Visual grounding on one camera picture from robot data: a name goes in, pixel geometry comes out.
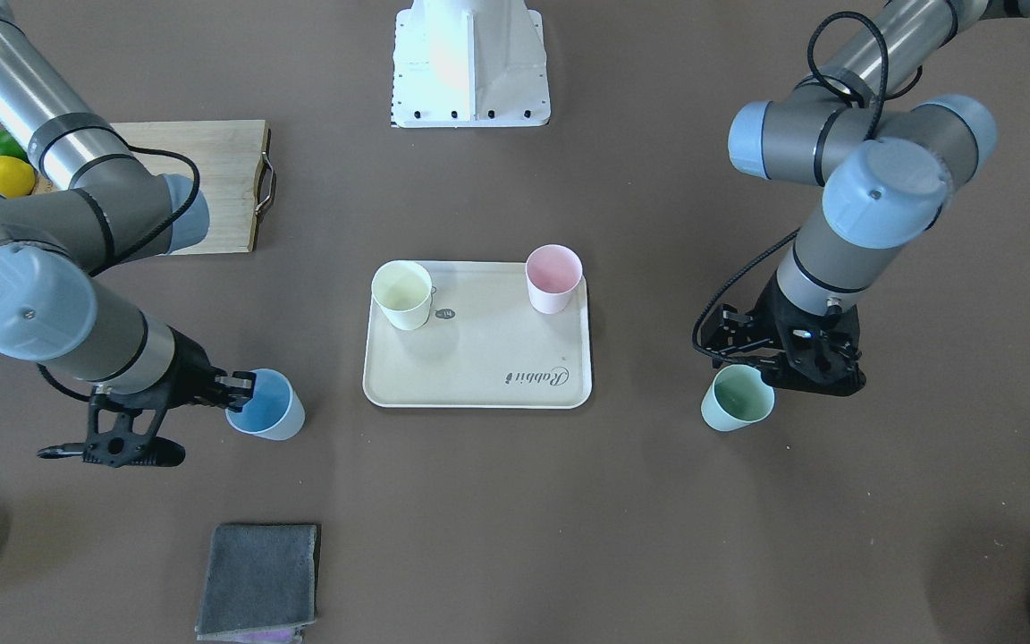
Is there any wooden cutting board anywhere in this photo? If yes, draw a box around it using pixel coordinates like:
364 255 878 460
112 118 275 255

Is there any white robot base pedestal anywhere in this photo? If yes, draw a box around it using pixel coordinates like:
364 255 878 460
390 1 552 128

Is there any green lime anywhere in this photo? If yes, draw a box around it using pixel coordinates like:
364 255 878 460
0 130 29 163

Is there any cream yellow cup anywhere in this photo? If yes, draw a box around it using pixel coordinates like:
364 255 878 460
369 260 434 331

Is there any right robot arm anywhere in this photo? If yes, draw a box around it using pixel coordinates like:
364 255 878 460
0 1 255 468

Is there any pink cup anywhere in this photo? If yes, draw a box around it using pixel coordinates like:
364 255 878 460
526 244 583 314

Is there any mint green cup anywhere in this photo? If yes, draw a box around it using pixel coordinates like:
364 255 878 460
700 364 776 432

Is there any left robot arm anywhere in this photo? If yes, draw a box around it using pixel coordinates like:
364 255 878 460
691 1 1030 396

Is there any light blue cup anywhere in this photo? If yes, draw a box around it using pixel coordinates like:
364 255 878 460
224 369 306 441

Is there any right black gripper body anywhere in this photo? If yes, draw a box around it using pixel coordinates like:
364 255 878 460
37 329 228 468

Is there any beige rabbit tray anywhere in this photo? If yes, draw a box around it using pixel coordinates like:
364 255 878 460
363 260 594 409

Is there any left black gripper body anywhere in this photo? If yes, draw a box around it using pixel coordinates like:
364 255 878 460
753 278 866 396

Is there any grey folded cloth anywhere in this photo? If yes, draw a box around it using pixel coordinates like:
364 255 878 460
195 523 318 643

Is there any whole lemon upper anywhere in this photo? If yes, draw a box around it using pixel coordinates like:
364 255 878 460
0 156 37 199

